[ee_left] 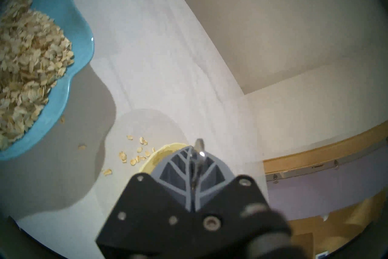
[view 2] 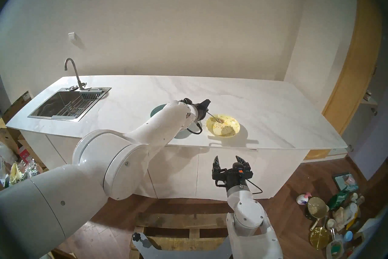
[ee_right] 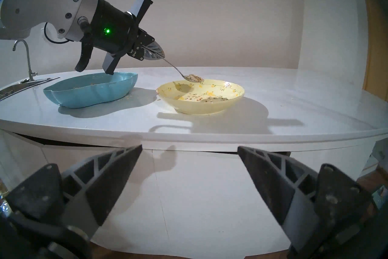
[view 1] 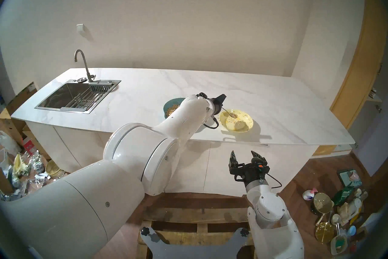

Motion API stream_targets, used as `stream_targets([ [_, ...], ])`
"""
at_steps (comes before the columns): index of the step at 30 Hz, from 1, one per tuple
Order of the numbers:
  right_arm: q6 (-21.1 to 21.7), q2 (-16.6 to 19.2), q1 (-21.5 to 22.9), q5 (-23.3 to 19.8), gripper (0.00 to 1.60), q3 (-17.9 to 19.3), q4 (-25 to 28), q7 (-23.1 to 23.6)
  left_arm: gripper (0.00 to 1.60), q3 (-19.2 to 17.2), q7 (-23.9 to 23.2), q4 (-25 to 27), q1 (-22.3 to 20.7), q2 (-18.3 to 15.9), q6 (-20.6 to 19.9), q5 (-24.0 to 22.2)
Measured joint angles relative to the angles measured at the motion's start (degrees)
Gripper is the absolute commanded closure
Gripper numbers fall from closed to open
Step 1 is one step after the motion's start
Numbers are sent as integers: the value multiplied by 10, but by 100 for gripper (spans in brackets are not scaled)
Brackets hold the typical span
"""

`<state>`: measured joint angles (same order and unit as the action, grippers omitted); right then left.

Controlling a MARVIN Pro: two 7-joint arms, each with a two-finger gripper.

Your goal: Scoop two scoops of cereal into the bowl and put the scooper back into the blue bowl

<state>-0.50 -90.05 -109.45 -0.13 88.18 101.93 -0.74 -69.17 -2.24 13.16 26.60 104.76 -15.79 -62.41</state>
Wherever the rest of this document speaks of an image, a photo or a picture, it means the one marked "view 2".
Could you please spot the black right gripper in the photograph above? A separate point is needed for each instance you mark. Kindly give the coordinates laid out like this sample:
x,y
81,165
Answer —
x,y
238,182

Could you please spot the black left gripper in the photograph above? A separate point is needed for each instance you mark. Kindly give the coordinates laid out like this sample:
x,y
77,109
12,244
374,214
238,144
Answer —
x,y
201,111

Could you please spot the metal spoon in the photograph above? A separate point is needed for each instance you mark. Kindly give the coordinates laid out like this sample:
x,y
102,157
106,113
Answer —
x,y
219,120

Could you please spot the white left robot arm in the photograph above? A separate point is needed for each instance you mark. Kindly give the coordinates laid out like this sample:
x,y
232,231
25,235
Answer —
x,y
121,155

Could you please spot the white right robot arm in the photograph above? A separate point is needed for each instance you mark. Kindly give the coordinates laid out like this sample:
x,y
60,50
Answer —
x,y
248,219

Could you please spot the yellow floral bowl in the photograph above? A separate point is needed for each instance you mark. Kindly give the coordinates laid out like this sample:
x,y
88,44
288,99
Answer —
x,y
230,131

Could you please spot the blue flower-shaped bowl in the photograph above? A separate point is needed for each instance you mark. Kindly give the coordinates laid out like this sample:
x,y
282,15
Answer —
x,y
156,111

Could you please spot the white and green scoop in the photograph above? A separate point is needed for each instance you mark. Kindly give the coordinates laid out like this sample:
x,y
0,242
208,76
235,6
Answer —
x,y
335,247

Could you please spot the white counter cabinet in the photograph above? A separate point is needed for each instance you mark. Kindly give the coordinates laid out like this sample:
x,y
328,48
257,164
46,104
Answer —
x,y
188,170

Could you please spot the wooden pallet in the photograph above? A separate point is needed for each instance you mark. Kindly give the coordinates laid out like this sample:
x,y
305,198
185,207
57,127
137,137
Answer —
x,y
182,222

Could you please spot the white pink-capped bottle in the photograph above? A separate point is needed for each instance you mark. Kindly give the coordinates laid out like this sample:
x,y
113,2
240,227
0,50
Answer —
x,y
303,199

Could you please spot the black framed picture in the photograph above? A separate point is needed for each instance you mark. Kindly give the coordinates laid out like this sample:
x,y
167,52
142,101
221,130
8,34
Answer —
x,y
341,181

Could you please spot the green snack bag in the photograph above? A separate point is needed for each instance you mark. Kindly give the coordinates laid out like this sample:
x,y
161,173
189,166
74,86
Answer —
x,y
339,199

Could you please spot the gold round plate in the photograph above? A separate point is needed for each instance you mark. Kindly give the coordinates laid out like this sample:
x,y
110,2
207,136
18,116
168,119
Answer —
x,y
319,237

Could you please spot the black star knob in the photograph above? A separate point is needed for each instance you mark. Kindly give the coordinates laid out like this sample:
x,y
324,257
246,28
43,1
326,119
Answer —
x,y
137,237

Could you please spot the small white cup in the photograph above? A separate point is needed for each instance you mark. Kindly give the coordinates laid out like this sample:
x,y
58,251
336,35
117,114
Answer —
x,y
331,224

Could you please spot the white jug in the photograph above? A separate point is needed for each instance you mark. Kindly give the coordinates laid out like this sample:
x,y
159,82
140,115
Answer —
x,y
352,212

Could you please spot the metal sink drain rack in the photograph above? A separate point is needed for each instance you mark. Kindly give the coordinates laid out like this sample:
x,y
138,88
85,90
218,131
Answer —
x,y
72,108

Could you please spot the curved metal faucet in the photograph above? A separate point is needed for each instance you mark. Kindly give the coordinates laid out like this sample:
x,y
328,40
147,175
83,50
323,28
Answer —
x,y
75,74

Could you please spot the blue cup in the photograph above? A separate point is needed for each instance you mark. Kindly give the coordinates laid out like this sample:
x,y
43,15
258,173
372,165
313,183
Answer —
x,y
348,235

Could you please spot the wooden door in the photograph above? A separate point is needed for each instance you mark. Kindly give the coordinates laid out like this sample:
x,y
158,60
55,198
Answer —
x,y
354,79

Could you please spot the small white shelf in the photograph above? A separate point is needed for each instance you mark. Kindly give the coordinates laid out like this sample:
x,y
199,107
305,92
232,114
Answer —
x,y
368,102

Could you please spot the small glass jar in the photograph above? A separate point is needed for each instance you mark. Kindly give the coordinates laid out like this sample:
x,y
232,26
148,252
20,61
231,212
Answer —
x,y
367,96

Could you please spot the stainless steel sink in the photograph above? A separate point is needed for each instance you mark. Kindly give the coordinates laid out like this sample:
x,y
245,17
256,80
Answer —
x,y
50,106

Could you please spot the black-white patterned ball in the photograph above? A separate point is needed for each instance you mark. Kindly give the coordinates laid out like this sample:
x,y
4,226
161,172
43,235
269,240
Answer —
x,y
35,172

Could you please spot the red box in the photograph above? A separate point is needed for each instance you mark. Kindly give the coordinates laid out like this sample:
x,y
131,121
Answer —
x,y
24,153

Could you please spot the brown cardboard box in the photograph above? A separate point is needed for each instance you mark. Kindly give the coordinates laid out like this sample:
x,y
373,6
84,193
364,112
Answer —
x,y
16,108

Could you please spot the yellow-green bag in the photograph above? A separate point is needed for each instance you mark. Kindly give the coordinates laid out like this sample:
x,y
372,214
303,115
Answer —
x,y
15,173

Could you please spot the white plastic bag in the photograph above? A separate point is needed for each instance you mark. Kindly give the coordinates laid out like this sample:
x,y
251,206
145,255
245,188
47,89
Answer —
x,y
6,153

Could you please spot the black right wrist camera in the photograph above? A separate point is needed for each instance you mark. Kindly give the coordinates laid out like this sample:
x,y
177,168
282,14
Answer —
x,y
241,172

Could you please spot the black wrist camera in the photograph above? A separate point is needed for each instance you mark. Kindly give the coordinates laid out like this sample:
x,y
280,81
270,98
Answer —
x,y
241,172
186,101

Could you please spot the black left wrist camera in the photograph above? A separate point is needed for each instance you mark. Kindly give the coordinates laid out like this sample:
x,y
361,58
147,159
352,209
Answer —
x,y
186,101

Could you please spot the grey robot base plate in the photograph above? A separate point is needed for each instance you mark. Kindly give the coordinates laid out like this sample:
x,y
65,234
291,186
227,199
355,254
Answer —
x,y
182,253

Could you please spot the white wall switch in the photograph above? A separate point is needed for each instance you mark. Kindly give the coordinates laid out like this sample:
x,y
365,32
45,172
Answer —
x,y
71,36

